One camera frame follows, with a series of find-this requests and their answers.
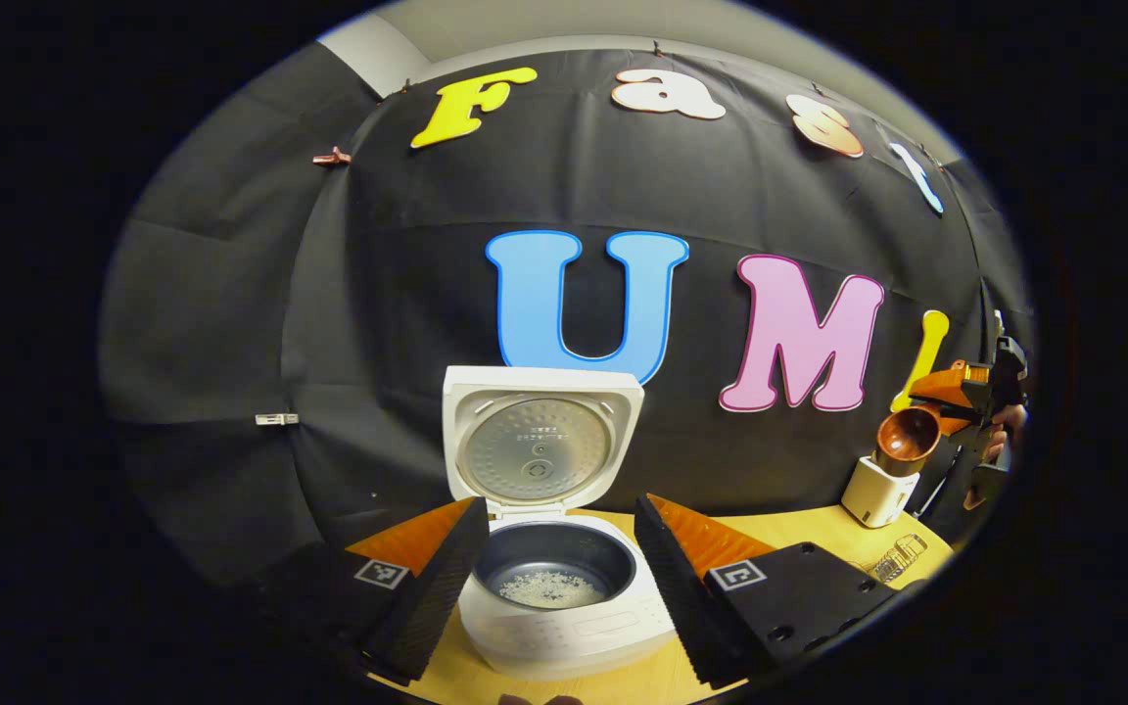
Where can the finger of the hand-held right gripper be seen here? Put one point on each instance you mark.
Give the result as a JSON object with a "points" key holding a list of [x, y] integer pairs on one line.
{"points": [[946, 384], [956, 423]]}

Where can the white clip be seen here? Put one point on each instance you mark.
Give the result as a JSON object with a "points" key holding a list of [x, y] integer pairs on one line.
{"points": [[276, 419]]}

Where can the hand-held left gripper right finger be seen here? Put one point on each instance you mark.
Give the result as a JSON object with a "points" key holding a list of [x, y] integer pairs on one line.
{"points": [[672, 587]]}

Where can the brown wooden spoon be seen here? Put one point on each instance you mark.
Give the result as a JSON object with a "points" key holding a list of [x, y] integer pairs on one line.
{"points": [[907, 441]]}

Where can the white toaster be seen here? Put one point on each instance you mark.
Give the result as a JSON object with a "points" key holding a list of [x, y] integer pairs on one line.
{"points": [[872, 499]]}

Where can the copper clip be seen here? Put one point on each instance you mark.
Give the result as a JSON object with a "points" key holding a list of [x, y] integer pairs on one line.
{"points": [[331, 157]]}

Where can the white rice cooker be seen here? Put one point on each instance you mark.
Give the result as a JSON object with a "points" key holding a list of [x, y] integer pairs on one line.
{"points": [[544, 441]]}

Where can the white rice grains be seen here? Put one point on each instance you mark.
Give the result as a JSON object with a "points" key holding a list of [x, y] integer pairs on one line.
{"points": [[549, 589]]}

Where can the black backdrop cloth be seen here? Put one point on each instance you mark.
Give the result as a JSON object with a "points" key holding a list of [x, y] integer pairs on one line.
{"points": [[564, 196]]}

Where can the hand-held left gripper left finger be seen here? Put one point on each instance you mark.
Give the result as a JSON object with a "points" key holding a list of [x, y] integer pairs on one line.
{"points": [[437, 587]]}

